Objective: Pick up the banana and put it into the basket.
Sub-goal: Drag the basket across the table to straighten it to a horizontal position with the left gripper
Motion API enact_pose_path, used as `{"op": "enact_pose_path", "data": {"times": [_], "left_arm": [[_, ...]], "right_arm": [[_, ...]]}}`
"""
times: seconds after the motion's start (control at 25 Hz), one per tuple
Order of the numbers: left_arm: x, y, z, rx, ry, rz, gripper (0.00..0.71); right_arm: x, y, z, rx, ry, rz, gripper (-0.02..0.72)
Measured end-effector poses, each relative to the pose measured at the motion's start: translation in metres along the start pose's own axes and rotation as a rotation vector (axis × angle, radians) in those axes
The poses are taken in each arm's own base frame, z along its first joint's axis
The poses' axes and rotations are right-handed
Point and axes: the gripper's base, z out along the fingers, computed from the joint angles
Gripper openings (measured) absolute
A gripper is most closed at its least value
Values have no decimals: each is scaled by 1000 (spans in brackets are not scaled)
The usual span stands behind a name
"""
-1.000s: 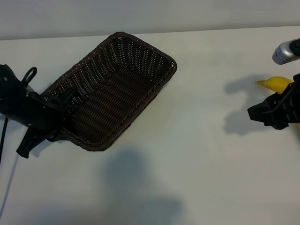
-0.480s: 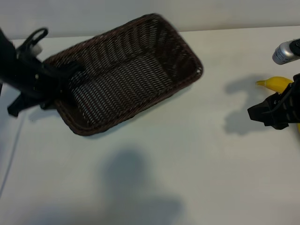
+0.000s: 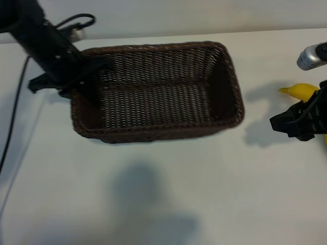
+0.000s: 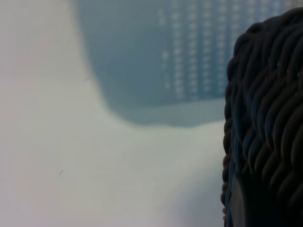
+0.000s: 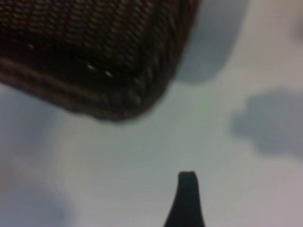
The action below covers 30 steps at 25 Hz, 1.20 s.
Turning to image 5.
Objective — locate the dark brown wicker basket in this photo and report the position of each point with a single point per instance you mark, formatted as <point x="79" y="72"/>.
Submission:
<point x="82" y="47"/>

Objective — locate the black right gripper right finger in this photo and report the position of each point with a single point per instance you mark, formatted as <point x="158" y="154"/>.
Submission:
<point x="193" y="208"/>

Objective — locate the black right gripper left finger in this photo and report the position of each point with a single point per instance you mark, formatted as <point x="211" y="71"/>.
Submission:
<point x="177" y="208"/>

